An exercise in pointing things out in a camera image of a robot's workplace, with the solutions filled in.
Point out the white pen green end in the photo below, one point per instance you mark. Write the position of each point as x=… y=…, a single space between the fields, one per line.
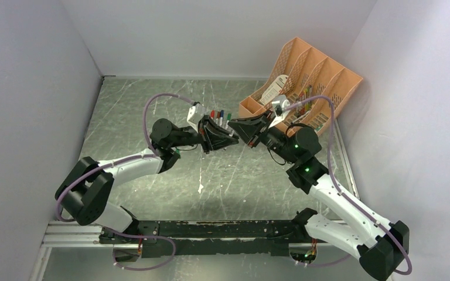
x=228 y=119

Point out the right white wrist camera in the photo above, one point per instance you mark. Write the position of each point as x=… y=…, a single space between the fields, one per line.
x=280 y=107

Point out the orange plastic file organizer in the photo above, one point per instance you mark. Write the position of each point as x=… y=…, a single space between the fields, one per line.
x=310 y=73

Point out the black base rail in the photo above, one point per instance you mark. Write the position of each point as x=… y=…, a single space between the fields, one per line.
x=164 y=238

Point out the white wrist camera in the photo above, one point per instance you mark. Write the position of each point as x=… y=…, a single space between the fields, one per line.
x=280 y=107
x=195 y=114

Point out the white pen red tip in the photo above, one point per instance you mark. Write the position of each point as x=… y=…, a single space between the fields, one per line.
x=231 y=131

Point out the white pen blue cap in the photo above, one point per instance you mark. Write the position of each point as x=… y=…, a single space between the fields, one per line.
x=221 y=117

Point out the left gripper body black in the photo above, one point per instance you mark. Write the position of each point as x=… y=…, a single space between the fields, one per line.
x=205 y=139

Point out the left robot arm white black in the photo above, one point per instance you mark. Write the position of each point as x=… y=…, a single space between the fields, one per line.
x=85 y=192

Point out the aluminium frame rail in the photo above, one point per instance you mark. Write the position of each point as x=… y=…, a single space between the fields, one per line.
x=60 y=234

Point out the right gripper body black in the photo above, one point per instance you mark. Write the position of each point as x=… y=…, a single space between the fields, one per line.
x=264 y=122

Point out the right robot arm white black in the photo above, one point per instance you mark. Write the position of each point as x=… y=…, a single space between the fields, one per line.
x=377 y=243

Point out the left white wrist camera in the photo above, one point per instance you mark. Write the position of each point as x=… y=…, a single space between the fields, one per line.
x=195 y=114

